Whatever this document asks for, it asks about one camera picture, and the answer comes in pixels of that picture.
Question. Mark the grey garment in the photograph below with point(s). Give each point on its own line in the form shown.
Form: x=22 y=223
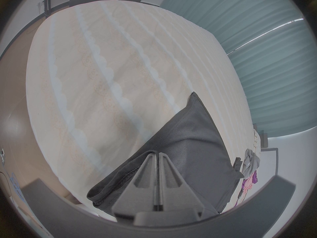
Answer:
x=251 y=161

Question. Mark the bed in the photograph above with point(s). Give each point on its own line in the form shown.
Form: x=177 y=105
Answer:
x=123 y=83

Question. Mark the white printed pillow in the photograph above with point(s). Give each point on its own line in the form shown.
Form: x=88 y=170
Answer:
x=257 y=142

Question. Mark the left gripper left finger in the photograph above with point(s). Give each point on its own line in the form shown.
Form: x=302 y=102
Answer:
x=142 y=194

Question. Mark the blue-green curtain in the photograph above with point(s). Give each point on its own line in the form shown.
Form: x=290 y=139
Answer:
x=223 y=11
x=279 y=88

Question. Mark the black T-shirt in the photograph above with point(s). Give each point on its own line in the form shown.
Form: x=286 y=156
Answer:
x=198 y=147

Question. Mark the pile of clothes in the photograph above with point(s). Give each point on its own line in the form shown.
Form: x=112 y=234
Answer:
x=249 y=182

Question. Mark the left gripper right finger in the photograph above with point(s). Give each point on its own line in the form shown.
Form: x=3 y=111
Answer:
x=173 y=194

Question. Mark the grey bedside table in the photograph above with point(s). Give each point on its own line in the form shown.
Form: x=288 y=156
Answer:
x=265 y=139

